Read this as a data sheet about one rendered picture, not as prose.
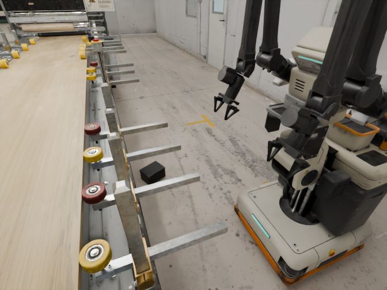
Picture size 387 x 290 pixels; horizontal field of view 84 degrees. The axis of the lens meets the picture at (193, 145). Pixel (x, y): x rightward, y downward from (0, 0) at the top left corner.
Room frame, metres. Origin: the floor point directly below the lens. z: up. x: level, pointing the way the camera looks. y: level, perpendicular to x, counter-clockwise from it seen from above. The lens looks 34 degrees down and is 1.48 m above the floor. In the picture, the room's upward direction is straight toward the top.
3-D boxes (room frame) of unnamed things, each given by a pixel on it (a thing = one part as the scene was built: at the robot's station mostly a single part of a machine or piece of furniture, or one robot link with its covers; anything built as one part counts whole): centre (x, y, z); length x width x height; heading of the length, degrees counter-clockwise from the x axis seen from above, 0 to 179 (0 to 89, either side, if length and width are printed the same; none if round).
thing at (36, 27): (4.40, 2.36, 1.05); 1.43 x 0.12 x 0.12; 112
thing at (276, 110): (0.88, -0.47, 0.99); 0.28 x 0.16 x 0.22; 22
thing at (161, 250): (0.39, 0.09, 0.80); 0.43 x 0.03 x 0.04; 112
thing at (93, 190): (0.55, 0.36, 0.85); 0.08 x 0.08 x 0.11
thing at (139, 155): (0.86, 0.27, 0.83); 0.43 x 0.03 x 0.04; 112
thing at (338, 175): (0.87, -0.61, 0.68); 0.28 x 0.27 x 0.25; 22
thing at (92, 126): (1.02, 0.55, 0.85); 0.08 x 0.08 x 0.11
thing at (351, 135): (1.03, -0.85, 0.87); 0.23 x 0.15 x 0.11; 22
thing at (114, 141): (0.56, 0.24, 0.90); 0.04 x 0.04 x 0.48; 22
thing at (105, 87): (1.02, 0.43, 0.90); 0.04 x 0.04 x 0.48; 22
